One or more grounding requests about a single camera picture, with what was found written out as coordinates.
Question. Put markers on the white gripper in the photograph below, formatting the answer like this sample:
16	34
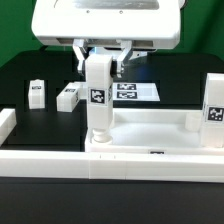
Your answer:
148	24

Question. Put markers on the white desk tabletop tray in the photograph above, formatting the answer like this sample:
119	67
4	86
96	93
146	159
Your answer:
161	131

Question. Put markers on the white fiducial marker sheet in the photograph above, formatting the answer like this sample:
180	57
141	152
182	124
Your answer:
135	92

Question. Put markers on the white U-shaped obstacle fence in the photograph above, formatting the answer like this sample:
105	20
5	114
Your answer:
120	166

